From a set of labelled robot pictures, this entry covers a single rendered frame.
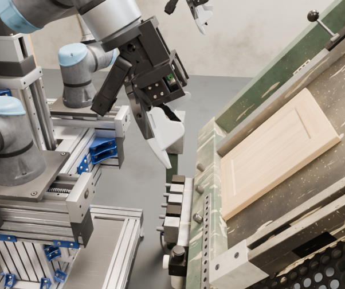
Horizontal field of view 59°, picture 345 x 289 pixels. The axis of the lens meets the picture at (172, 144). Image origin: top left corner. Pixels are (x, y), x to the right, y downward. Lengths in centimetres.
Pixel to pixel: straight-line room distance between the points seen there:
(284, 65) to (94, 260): 133
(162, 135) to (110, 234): 145
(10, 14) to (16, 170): 52
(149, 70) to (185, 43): 407
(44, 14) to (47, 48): 465
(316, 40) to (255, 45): 319
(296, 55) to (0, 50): 107
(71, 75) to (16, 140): 47
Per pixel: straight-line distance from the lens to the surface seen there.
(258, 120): 119
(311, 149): 88
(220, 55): 455
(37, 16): 51
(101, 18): 44
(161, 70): 44
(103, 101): 50
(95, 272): 173
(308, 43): 137
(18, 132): 91
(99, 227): 192
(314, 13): 116
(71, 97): 133
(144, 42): 45
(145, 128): 45
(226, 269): 77
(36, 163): 97
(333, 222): 67
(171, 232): 115
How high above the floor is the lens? 161
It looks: 33 degrees down
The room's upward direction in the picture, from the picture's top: straight up
